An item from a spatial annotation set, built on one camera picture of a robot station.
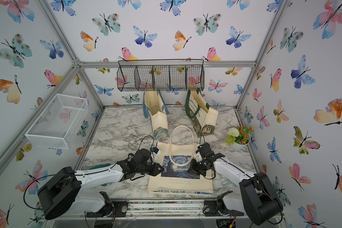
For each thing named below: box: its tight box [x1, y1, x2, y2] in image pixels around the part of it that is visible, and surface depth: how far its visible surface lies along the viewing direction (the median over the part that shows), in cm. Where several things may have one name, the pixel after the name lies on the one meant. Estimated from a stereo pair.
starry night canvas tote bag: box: [147, 125, 214, 195], surface depth 84 cm
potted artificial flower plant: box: [225, 125, 255, 150], surface depth 88 cm
